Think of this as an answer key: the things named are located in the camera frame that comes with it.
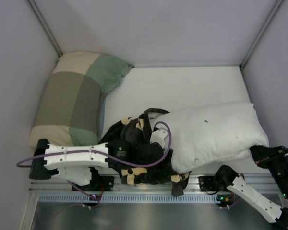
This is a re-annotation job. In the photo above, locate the black floral plush pillowcase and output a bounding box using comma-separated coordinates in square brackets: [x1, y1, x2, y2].
[99, 108, 190, 197]

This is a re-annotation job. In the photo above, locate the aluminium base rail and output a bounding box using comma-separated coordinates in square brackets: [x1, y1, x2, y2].
[29, 174, 280, 193]

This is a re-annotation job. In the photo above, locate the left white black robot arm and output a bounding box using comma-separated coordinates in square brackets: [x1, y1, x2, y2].
[29, 138, 166, 186]

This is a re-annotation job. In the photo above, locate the left aluminium corner post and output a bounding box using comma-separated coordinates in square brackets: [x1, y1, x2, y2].
[26, 0, 63, 57]

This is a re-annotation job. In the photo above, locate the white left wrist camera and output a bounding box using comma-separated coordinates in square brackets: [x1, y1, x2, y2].
[150, 129, 168, 148]

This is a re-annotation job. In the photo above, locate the right aluminium corner post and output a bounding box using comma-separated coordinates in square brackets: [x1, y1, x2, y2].
[239, 0, 286, 70]

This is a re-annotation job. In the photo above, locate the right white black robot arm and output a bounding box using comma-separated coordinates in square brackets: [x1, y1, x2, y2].
[214, 145, 288, 230]

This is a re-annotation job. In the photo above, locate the green beige patchwork pillow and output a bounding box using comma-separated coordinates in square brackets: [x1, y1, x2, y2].
[29, 51, 133, 150]

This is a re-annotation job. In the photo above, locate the white pillow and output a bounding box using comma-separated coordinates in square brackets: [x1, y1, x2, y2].
[151, 102, 269, 174]

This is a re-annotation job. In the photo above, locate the aluminium corner post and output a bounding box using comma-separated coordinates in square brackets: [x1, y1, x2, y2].
[26, 0, 63, 57]
[239, 0, 286, 70]

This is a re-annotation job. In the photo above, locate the perforated grey cable duct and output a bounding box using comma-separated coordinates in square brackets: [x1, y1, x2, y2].
[38, 192, 234, 205]

